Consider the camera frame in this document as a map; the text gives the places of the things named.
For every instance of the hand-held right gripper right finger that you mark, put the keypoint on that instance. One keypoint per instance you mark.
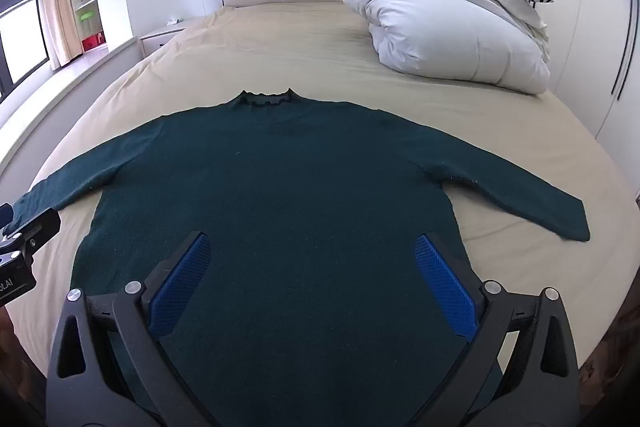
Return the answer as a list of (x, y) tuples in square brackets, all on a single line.
[(444, 282)]

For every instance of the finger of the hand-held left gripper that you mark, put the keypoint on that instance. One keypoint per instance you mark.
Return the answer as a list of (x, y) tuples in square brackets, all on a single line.
[(37, 229)]

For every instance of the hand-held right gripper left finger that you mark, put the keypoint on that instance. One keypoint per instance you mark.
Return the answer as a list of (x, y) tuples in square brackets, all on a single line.
[(181, 279)]

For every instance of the dark green sweater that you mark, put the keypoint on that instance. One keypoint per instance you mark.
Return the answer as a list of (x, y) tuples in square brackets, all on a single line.
[(300, 182)]

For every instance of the white window sill bench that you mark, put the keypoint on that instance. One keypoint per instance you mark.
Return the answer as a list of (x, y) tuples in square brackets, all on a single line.
[(75, 82)]

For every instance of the red box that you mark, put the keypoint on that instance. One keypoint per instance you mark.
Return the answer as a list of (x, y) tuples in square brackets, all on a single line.
[(94, 42)]

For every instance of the black framed window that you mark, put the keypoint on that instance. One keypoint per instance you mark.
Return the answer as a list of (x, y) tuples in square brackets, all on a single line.
[(20, 32)]

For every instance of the green item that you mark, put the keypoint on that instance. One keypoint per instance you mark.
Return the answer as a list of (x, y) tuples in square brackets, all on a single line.
[(86, 14)]

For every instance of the white nightstand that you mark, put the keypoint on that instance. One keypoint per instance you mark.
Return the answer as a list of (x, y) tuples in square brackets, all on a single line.
[(160, 38)]

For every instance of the white folded duvet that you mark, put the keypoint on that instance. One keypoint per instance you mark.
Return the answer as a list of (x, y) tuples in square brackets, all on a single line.
[(450, 37)]

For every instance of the small white item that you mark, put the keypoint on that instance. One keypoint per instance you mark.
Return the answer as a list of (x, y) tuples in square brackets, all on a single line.
[(175, 20)]

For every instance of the bed with beige sheet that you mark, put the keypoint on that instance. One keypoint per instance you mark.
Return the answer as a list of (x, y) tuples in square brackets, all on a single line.
[(300, 57)]

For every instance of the white wardrobe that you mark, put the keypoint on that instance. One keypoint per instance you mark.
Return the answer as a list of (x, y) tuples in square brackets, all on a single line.
[(590, 32)]

